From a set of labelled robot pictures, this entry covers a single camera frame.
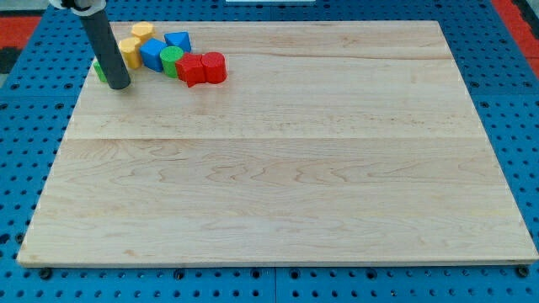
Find white rod mount collar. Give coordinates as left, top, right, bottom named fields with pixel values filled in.
left=49, top=0, right=106, bottom=17

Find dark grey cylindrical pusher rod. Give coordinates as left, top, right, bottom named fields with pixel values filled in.
left=80, top=9, right=131, bottom=90

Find green star block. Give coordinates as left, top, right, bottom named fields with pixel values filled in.
left=93, top=61, right=107, bottom=82

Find yellow star block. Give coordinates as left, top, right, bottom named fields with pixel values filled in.
left=118, top=37, right=142, bottom=69

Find blue cube block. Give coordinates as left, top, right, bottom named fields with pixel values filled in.
left=139, top=38, right=167, bottom=72

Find red star block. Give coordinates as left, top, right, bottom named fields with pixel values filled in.
left=174, top=52, right=206, bottom=88

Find yellow hexagon block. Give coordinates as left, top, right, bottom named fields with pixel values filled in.
left=131, top=21, right=156, bottom=42

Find green cylinder block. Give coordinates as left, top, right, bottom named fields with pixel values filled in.
left=159, top=46, right=184, bottom=78

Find blue triangle block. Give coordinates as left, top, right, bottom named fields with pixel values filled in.
left=164, top=31, right=191, bottom=52

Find red cylinder block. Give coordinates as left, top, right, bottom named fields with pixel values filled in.
left=201, top=52, right=227, bottom=84

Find light wooden board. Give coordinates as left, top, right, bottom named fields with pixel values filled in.
left=17, top=21, right=538, bottom=268

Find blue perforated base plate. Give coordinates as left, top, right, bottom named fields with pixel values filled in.
left=1, top=0, right=538, bottom=302

